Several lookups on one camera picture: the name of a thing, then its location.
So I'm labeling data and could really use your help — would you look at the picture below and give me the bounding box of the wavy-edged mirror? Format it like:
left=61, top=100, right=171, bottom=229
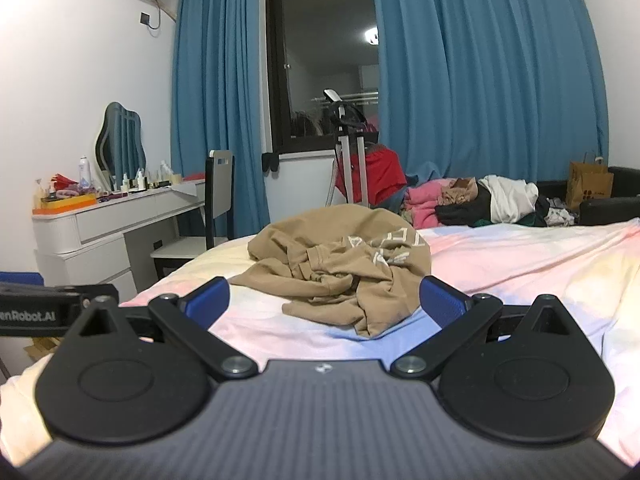
left=95, top=101, right=147, bottom=183

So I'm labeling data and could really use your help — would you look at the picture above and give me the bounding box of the white garment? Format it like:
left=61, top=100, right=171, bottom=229
left=479, top=175, right=540, bottom=224

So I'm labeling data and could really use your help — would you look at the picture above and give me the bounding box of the black garment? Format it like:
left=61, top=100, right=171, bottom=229
left=435, top=182, right=496, bottom=227

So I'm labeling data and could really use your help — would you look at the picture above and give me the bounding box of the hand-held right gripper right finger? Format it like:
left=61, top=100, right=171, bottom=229
left=390, top=276, right=581, bottom=382

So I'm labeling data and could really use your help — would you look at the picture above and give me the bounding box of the orange box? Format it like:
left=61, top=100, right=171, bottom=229
left=31, top=194, right=98, bottom=212

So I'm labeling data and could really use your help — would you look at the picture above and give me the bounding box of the brown paper bag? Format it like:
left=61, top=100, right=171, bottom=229
left=566, top=151, right=615, bottom=213

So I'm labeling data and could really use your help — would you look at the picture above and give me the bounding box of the tan t-shirt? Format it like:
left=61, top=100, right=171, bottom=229
left=227, top=204, right=432, bottom=338

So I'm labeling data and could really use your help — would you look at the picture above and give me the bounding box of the white dressing table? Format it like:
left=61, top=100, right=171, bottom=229
left=31, top=179, right=207, bottom=302

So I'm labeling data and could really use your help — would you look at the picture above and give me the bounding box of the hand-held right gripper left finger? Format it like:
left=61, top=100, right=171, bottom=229
left=65, top=276, right=261, bottom=383

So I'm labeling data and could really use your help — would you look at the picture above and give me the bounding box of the red cloth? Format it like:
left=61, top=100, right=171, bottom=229
left=334, top=144, right=408, bottom=202

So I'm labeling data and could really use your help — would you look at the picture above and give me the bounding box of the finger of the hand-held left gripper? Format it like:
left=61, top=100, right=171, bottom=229
left=75, top=284, right=120, bottom=308

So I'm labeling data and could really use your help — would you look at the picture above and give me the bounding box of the black sofa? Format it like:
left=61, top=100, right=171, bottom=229
left=536, top=165, right=640, bottom=227

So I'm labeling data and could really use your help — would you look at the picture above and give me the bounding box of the pastel bed sheet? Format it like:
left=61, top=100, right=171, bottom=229
left=0, top=220, right=640, bottom=461

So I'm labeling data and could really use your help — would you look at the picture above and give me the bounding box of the grey chair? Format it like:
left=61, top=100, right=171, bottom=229
left=150, top=149, right=236, bottom=281

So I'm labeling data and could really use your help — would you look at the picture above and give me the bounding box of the blue curtain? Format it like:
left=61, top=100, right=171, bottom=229
left=170, top=0, right=272, bottom=241
left=367, top=0, right=610, bottom=211

